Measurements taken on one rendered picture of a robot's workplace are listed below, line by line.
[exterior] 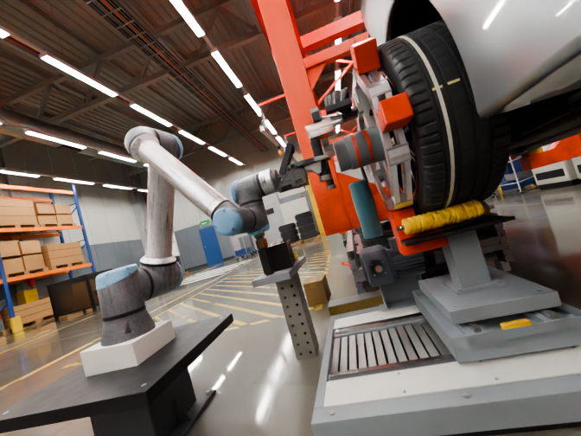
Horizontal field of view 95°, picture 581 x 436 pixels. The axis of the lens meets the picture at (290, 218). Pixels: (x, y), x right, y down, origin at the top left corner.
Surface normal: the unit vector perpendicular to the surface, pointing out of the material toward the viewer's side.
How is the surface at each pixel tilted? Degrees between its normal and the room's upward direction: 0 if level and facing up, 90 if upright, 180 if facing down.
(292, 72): 90
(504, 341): 90
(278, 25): 90
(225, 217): 92
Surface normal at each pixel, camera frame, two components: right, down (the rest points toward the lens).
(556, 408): -0.22, 0.02
